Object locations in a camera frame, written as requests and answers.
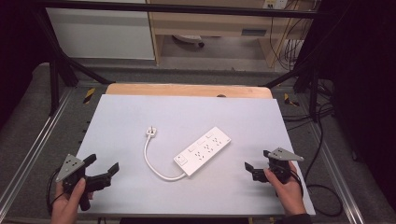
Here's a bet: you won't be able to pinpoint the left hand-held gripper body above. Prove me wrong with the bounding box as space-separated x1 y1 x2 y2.
55 153 112 212

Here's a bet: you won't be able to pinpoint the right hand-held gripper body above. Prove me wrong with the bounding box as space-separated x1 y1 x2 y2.
251 147 305 185

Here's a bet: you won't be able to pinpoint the person's left hand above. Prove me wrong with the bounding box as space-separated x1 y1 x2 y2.
50 176 95 224

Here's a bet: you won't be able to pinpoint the person's right hand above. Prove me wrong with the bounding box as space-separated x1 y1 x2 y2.
262 161 308 217

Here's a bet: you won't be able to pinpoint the white power strip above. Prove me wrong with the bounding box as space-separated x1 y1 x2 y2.
173 126 233 178

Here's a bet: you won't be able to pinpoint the black yellow striped tape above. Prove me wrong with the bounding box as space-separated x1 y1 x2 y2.
82 87 96 105
283 92 301 107

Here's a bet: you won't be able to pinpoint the wooden board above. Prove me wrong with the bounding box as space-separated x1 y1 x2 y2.
105 82 274 100

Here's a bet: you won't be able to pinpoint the black curtain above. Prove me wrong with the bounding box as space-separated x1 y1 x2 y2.
316 0 396 213
0 0 52 129

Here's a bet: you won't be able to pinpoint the white cabinet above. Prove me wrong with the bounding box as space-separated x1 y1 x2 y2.
45 7 156 61

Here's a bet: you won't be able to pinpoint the white chair base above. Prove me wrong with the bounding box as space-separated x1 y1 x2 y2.
172 34 205 49

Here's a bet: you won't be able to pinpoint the light wooden desk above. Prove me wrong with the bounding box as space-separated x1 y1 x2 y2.
145 0 316 68

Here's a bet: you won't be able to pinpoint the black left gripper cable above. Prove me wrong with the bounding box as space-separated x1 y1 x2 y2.
46 167 67 217

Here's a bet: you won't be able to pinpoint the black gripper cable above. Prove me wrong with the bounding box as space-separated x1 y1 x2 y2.
46 167 67 217
289 169 344 218

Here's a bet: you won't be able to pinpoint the white power cable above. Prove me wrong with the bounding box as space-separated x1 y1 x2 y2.
143 135 188 182

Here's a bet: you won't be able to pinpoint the black floor cables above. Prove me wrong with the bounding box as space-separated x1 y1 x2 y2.
281 78 335 185

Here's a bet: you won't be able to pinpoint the aluminium rail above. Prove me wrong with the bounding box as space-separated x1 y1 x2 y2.
0 88 75 214
311 122 366 224

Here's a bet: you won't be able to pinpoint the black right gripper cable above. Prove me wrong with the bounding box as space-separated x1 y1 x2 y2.
289 169 344 218

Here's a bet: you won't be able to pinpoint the hanging black cables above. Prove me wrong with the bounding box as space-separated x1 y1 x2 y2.
269 0 314 72

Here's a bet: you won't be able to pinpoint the white wall socket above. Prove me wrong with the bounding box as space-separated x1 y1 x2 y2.
262 0 290 10

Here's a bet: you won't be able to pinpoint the black metal frame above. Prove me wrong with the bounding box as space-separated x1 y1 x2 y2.
31 0 323 122

